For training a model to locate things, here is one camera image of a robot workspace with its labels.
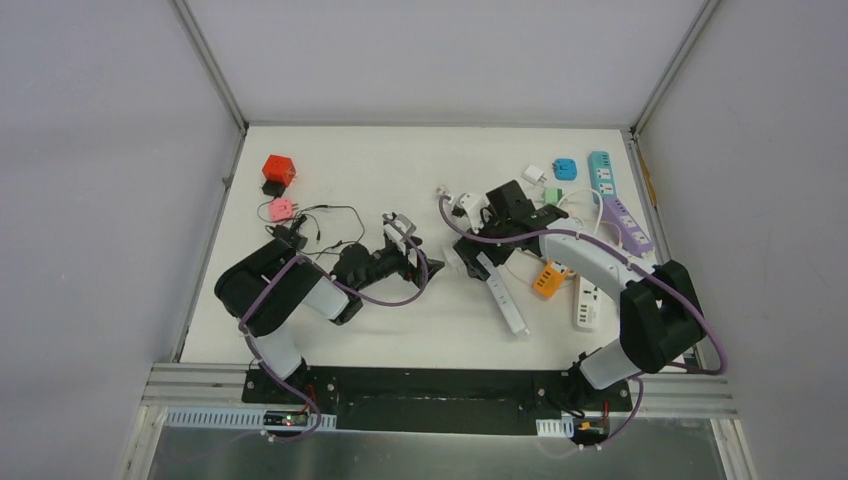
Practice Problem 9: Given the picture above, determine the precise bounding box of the white charger plug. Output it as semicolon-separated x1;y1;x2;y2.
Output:
521;165;546;186

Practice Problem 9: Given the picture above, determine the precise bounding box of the teal power strip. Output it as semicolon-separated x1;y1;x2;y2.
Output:
588;151;617;198

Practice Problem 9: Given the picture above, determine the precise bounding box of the blue plug adapter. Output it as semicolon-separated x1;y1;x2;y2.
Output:
552;158;578;181

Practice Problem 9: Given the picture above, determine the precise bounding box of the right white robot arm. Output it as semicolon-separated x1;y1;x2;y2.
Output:
439;181;707;410

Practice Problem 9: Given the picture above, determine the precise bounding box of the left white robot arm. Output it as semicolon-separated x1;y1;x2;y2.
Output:
214;226;445;405

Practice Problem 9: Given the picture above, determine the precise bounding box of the green plug adapter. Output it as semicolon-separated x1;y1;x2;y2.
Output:
542;188;564;205

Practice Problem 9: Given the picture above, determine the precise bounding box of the long white power strip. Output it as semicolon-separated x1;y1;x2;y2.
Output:
437;187;531;338

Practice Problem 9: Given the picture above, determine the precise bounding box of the pink thin cable loop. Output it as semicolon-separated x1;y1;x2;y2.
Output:
500;261;541;289

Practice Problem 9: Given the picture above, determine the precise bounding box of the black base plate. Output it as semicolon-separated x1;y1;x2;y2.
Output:
241;366;633;436

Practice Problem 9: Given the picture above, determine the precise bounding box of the orange power strip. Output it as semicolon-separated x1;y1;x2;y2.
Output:
532;260;571;299

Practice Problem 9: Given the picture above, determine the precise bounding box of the black thin cable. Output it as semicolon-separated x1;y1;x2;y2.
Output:
256;198;367;261

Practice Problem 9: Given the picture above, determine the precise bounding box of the pink adapter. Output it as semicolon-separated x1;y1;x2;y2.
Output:
268;197;298;223

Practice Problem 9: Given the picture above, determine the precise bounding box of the small black adapter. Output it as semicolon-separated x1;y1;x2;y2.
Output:
261;180;286;198

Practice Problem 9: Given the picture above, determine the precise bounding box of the black power adapter brick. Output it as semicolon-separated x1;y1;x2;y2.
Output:
265;224;308;251

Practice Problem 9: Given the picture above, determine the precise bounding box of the white power strip cable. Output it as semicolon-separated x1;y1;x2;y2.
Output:
553;187;607;240

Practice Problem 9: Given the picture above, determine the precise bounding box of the red cube plug adapter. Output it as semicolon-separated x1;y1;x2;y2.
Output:
262;155;297;187

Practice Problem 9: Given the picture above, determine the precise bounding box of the purple power strip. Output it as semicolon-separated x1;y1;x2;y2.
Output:
602;197;654;257

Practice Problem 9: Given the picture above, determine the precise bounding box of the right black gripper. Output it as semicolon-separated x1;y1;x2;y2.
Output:
454;206;515;281

